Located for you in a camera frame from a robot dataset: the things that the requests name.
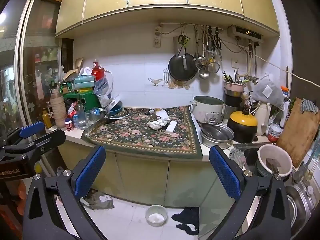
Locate dark small glass bottle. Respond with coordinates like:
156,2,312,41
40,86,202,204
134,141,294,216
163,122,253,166
146,109,156,115

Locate white paper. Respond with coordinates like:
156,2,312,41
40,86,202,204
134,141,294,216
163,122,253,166
148,119,171,131

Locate white rectangular box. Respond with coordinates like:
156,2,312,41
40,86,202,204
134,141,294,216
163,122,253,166
165,121,177,133

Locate white plastic trash bucket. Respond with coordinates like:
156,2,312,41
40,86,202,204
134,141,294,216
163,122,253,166
145,205,168,227

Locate clear plastic bottle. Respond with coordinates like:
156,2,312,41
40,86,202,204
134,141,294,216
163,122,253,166
75,103,87,129

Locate steel sink basin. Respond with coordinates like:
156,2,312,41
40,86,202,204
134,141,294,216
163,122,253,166
284,173,319,239

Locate stack of paper cups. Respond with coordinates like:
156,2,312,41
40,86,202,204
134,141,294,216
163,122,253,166
50,88,67,128

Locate green box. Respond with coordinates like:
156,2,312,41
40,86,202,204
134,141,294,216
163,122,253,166
63,91,101,111

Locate grey bag on floor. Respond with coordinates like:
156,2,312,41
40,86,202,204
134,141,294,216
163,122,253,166
83,190,114,210

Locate blue bowl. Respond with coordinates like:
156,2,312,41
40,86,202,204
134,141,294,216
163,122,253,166
110,101,123,116

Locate white blue plastic bag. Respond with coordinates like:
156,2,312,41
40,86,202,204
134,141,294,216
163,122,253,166
93,70,113,108

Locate white bowl in sink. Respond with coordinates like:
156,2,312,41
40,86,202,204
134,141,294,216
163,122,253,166
256,144,292,178

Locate floral green table mat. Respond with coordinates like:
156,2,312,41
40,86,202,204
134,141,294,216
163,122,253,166
81,106,202,160

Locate grey dish rag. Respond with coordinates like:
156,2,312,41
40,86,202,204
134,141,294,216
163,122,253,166
229,148,246,168

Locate red container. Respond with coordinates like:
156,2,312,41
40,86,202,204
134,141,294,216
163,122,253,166
91,60,105,81

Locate dark cloth on floor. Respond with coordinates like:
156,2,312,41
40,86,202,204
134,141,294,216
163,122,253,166
171,207,199,236

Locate wooden cutting board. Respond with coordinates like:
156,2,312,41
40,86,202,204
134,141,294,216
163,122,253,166
276,98,319,168

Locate yellow lid black pot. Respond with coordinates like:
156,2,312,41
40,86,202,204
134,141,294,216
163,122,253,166
227,109,258,144

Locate stainless steel pot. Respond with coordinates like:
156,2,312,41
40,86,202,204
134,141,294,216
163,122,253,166
200,123,234,150

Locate white thermos jug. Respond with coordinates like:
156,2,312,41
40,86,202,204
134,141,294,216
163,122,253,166
254,103,271,136

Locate white rice cooker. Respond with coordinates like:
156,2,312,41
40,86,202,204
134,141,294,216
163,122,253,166
191,95,224,124

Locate grey hanging cloth bag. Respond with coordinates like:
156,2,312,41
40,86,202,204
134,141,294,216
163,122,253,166
252,74,285,111

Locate upper yellow cabinets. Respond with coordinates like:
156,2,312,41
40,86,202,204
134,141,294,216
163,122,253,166
56,0,279,38

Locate pink utensil holder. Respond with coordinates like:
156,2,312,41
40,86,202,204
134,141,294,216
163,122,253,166
223,81,246,93

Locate black hanging wok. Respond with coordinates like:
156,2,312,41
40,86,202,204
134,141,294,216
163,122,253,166
168,53,197,81

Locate hanging steel ladle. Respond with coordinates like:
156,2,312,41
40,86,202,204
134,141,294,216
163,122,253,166
199,30,210,80

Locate hanging strainer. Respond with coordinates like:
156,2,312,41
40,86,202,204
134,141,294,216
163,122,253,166
208,26,220,74

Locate water heater unit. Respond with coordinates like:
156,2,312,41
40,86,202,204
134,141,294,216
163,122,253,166
227,25,263,43

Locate power strip on wall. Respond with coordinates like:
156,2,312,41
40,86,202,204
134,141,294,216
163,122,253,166
153,26,162,48

